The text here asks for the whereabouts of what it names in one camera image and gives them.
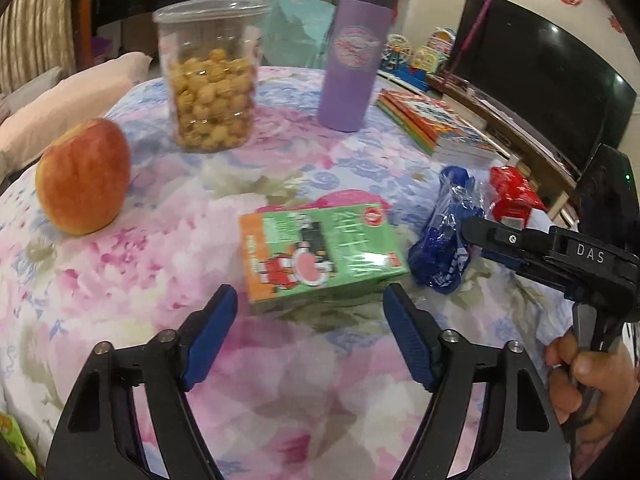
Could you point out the light covered sofa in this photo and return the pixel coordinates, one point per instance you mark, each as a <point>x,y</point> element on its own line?
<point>25,92</point>

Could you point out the pink pillow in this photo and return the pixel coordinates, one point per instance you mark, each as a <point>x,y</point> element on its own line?
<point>65,105</point>

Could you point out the dark blue plastic wrapper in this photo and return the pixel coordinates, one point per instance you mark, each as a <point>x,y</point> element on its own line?
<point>440,240</point>

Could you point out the red crumpled wrapper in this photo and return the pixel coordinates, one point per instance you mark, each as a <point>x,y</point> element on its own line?
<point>515,195</point>

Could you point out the teal furniture cover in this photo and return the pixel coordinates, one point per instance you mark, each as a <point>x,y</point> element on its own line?
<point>295,30</point>

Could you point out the stack of colourful books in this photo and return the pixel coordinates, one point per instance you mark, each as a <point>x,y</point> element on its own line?
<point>445,125</point>

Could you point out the green yellow printed packet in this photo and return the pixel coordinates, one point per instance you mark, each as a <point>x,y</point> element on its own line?
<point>15,445</point>

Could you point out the beige patterned curtain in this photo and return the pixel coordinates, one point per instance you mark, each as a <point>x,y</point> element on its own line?
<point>35,20</point>

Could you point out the floral tablecloth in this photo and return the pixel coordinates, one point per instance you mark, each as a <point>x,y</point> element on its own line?
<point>300,385</point>

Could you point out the small red wall decal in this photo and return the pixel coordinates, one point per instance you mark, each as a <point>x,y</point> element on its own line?
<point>616,24</point>

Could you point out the black flat television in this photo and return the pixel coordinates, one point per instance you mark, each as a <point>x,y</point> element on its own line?
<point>540,75</point>

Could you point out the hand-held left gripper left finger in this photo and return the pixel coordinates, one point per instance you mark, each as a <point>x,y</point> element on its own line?
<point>210,340</point>

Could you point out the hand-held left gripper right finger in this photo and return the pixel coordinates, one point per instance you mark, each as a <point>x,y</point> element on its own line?
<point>407,345</point>

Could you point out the person's right hand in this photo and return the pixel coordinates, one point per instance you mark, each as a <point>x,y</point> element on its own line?
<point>610,390</point>

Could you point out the blue toy block set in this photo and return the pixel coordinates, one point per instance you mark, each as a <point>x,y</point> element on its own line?
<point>405,77</point>

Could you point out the purple drink bottle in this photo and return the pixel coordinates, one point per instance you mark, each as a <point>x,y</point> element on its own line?
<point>352,60</point>

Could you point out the green drink carton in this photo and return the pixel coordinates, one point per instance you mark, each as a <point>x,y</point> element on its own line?
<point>320,255</point>

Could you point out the clear jar of round snacks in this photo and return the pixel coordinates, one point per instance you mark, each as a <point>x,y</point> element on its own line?
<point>212,95</point>

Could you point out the red apple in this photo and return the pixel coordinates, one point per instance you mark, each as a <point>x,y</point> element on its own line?
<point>82,180</point>

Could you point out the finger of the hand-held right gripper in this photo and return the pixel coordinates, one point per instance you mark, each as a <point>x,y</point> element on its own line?
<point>525,265</point>
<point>500,237</point>

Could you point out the colourful toy house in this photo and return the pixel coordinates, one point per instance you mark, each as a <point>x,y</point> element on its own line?
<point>432,55</point>

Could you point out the ferris wheel toy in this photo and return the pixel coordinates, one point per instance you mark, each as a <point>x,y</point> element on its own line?
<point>396,52</point>

